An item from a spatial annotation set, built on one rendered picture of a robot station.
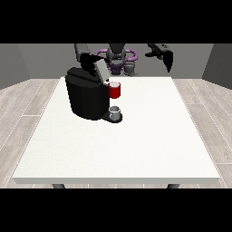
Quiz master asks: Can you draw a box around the small grey coffee pod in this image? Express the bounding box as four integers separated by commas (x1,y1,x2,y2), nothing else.
123,62,136,76

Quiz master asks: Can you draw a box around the black coffee machine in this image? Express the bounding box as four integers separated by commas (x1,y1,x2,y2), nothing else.
64,66,123,123

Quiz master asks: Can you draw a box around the pale grey machine lid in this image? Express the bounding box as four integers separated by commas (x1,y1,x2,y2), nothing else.
94,61,111,83

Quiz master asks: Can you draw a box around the small grey cup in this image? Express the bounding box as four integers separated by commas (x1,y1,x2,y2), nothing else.
109,105,122,121

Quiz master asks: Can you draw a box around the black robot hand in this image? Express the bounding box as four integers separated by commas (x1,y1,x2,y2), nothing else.
79,53,106,75
144,49,175,73

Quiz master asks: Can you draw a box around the red pod holder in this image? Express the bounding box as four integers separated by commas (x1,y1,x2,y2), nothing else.
107,81,122,100

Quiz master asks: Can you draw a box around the grey trunk with purple rings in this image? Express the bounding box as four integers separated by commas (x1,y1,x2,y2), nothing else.
93,43,140,76

